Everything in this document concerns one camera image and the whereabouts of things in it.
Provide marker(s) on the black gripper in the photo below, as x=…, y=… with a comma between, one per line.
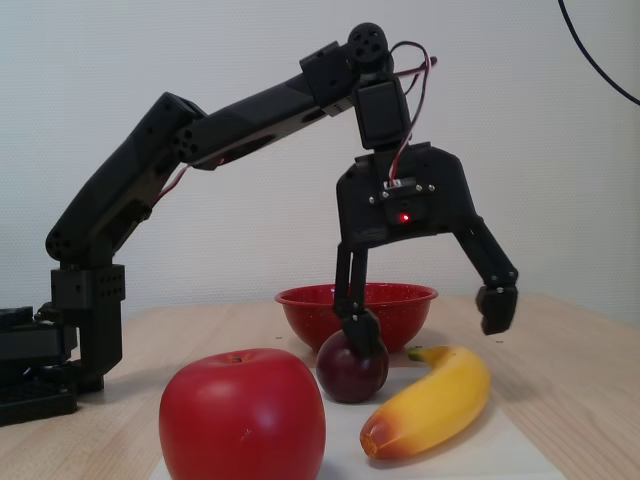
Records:
x=362, y=200

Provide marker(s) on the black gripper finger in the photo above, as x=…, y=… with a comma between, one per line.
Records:
x=362, y=330

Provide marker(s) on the yellow banana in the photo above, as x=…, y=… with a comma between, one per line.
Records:
x=440, y=400

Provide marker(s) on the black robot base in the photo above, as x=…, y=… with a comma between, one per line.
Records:
x=35, y=345

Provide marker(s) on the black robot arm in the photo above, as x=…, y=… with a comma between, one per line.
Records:
x=250, y=120

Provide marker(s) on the red speckled bowl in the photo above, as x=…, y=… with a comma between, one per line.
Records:
x=405, y=310

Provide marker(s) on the dark purple plum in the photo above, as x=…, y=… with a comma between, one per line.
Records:
x=345, y=375

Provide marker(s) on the white paper sheet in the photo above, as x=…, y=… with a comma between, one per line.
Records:
x=345, y=440

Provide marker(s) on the red apple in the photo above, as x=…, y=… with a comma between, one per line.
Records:
x=240, y=415

